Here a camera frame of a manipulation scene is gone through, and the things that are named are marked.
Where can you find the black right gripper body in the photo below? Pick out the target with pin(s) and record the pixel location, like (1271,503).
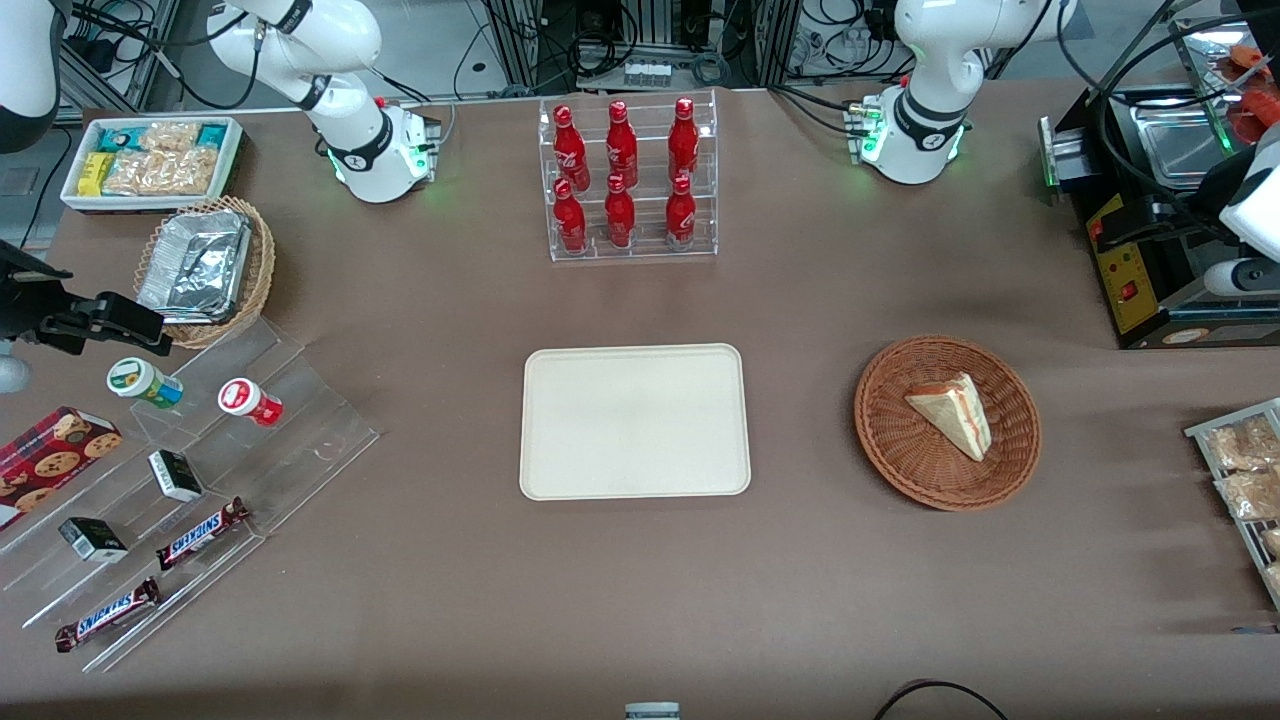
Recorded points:
(22,300)

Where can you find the triangular sandwich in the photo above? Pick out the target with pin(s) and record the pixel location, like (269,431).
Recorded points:
(955,415)

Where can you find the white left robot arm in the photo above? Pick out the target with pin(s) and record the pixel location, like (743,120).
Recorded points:
(930,90)

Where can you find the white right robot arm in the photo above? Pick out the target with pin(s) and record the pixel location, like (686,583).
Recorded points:
(352,140)

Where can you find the aluminium foil tray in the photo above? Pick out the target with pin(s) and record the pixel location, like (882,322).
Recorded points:
(195,265)

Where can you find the light wicker basket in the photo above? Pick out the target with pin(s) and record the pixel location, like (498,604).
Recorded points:
(262,270)

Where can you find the round brown wicker basket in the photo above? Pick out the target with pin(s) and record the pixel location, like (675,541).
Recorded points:
(900,440)

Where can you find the cream rectangular serving tray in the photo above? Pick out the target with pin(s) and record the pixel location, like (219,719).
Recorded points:
(634,420)

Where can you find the green lid cup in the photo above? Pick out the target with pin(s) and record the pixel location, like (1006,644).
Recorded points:
(140,381)

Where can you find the red emergency button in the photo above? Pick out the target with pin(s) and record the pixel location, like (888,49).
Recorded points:
(1096,230)

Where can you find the black food warmer machine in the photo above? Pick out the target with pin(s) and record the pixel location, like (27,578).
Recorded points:
(1125,290)

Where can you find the steel warmer pan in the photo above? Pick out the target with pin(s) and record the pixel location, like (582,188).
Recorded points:
(1175,140)

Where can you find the red food in warmer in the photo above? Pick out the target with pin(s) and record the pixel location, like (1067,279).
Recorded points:
(1255,100)

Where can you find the white snack bin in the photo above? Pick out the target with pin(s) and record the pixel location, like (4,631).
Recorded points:
(80,203)

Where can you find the red lid cup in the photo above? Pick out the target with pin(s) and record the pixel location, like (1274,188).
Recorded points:
(248,401)

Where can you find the small black box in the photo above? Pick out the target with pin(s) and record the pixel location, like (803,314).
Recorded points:
(92,539)
(175,475)

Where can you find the yellow snack packet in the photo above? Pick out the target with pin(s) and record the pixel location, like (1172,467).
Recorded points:
(95,173)

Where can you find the clear rice cracker bag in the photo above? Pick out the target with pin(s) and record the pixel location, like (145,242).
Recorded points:
(170,135)
(160,172)

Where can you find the red cookie box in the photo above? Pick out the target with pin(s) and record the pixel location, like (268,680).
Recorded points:
(50,465)

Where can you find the clear acrylic step shelf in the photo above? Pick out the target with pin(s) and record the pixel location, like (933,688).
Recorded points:
(300,440)

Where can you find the teal snack packet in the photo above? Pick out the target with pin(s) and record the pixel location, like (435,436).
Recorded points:
(212,135)
(120,138)

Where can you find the snickers bar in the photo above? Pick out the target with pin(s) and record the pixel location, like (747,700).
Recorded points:
(108,613)
(200,533)

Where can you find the clear nut snack bag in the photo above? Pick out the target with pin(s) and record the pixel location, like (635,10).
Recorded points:
(1245,443)
(1273,543)
(1250,493)

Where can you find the red cola bottle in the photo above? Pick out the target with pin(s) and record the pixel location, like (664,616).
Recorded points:
(621,145)
(570,150)
(681,212)
(619,215)
(683,140)
(570,220)

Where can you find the aluminium equipment rack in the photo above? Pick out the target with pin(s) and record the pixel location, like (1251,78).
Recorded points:
(530,40)

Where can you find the clear acrylic bottle rack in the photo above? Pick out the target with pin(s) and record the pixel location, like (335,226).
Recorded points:
(645,250)

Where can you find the white power strip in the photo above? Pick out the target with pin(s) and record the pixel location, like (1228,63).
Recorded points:
(646,72)

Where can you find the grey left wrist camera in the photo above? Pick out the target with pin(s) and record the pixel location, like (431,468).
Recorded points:
(1240,278)

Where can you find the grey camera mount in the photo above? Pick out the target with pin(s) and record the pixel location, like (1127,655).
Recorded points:
(652,711)

